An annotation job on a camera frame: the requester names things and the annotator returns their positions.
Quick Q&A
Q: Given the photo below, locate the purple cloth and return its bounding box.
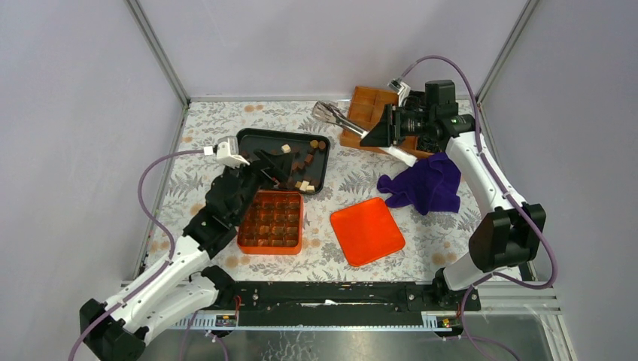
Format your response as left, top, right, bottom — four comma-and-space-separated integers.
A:
377, 153, 461, 215

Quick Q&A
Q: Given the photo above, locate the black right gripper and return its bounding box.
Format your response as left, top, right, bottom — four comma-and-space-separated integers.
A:
359, 104, 434, 148

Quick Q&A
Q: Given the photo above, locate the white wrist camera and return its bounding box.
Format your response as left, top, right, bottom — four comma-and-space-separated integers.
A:
215, 136, 250, 168
387, 77, 411, 106

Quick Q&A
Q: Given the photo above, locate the black chocolate tray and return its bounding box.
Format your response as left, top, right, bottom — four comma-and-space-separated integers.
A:
236, 128, 331, 194

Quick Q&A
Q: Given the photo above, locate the orange box lid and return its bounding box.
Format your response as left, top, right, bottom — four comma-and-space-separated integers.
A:
330, 198, 406, 267

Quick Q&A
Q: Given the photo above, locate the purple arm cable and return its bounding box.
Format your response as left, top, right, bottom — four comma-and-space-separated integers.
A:
67, 148, 216, 361
398, 55, 559, 361

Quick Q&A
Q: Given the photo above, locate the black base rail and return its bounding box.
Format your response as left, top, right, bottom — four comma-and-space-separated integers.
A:
205, 281, 482, 328

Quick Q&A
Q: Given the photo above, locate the orange chocolate box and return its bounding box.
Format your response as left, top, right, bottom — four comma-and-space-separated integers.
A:
237, 190, 304, 256

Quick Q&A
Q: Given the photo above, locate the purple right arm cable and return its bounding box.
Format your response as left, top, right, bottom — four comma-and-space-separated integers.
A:
398, 55, 559, 361

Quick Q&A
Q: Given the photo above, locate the orange compartment organizer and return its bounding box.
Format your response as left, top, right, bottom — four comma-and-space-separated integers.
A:
339, 86, 438, 159

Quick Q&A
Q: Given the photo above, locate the metal tongs white handle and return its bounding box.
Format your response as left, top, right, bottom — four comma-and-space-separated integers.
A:
311, 101, 418, 167

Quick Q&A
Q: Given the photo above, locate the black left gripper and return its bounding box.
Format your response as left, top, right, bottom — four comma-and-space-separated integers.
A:
226, 149, 294, 226

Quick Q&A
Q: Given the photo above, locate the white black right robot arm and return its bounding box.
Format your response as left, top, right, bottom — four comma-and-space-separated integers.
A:
360, 80, 546, 310

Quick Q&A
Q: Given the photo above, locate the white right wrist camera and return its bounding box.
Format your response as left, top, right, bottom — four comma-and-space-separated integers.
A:
387, 77, 411, 106

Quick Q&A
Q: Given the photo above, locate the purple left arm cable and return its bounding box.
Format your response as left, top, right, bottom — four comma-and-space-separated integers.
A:
67, 148, 216, 361

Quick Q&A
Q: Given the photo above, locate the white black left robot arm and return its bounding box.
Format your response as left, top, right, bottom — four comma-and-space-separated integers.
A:
68, 144, 294, 360

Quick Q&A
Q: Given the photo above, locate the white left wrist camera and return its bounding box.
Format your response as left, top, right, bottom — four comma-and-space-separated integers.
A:
215, 136, 250, 168

